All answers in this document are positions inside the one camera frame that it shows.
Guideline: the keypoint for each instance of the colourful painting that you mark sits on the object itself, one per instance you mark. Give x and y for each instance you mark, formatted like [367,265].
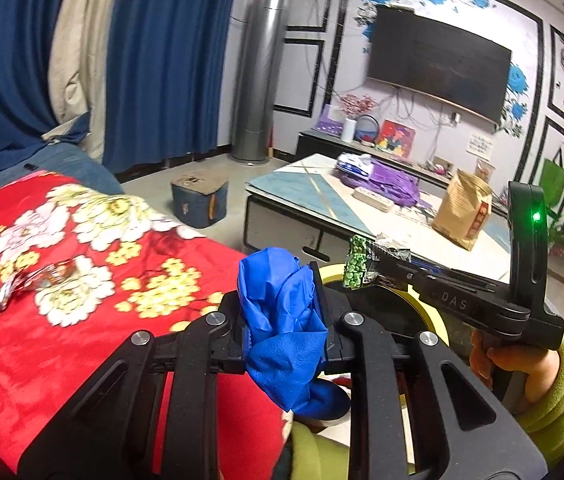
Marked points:
[396,136]

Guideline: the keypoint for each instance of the blue storage stool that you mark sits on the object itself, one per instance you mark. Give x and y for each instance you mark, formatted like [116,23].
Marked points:
[196,202]

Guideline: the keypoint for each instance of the silver column air conditioner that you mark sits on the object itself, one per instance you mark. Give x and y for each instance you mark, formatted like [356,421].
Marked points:
[259,75]

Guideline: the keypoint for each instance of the person's green garment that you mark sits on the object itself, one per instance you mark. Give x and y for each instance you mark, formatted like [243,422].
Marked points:
[312,455]

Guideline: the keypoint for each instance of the person's right hand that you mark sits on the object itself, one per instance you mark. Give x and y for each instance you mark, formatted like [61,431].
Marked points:
[537,367]

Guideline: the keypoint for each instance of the white tissue packet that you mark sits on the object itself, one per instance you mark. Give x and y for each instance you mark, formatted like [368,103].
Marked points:
[354,164]

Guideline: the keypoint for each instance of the red floral blanket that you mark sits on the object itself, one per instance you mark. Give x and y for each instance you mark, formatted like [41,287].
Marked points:
[61,360]

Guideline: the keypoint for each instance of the white and blue coffee table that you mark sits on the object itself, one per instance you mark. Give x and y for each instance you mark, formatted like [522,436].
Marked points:
[302,185]

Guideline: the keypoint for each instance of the yellow-rimmed black trash bin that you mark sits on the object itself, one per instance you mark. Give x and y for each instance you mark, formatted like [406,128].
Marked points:
[432,316]

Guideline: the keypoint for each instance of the green tote bag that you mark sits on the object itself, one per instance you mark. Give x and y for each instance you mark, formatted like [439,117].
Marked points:
[554,180]

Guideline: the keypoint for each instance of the brown paper bag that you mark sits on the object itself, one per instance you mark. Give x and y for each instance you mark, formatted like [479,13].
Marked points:
[459,210]

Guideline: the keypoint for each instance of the beige curtain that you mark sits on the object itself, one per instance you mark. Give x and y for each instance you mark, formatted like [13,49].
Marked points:
[79,50]

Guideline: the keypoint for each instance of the red foil snack wrapper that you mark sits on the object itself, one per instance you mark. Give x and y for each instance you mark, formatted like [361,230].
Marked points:
[36,277]

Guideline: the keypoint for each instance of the purple backpack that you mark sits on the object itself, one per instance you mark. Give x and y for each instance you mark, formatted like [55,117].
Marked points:
[392,185]

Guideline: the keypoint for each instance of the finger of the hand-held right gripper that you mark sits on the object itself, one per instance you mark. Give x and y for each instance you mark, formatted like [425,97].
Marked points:
[397,271]

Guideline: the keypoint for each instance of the tan printed box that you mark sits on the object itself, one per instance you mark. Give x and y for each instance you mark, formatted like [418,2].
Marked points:
[484,169]

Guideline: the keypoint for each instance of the small brown box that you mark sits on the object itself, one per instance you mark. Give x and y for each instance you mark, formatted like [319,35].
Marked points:
[442,163]

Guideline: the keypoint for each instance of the blue glove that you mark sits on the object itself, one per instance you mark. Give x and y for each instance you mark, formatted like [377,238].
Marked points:
[272,285]

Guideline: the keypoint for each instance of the white wall plug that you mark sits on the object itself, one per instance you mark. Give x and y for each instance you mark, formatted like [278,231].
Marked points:
[456,117]

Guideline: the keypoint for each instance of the red branch decoration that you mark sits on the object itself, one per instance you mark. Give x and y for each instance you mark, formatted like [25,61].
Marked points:
[357,104]

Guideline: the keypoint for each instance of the green snack packet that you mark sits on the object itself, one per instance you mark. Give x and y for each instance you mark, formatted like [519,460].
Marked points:
[357,265]

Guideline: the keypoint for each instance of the white cylinder cup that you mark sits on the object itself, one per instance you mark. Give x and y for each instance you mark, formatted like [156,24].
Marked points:
[348,130]

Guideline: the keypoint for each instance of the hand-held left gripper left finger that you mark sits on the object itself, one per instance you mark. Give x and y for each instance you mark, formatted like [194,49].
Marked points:
[221,342]

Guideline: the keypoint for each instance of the black round hoop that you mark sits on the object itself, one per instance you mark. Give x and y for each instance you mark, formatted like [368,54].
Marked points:
[358,127]

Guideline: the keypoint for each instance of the green potted plant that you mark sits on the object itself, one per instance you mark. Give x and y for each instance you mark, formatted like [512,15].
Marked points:
[562,235]

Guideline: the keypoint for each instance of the purple box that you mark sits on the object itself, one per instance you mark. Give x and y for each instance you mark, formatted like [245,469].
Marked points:
[329,120]

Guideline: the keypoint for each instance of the white power strip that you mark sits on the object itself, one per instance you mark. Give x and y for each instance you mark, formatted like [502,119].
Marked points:
[373,199]

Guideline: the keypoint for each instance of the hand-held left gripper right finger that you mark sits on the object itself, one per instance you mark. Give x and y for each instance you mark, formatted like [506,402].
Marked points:
[334,345]

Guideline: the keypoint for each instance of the black curved television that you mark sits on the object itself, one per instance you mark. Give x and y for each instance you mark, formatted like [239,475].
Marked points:
[437,65]

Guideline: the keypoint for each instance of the white paper wall note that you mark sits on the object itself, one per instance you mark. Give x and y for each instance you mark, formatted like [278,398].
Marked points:
[480,143]

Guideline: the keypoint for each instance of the blue curtain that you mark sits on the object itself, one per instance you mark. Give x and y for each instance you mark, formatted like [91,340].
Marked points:
[166,60]
[6,60]

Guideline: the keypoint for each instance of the blue denim cloth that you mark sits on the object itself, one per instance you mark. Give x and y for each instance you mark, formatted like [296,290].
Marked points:
[71,167]

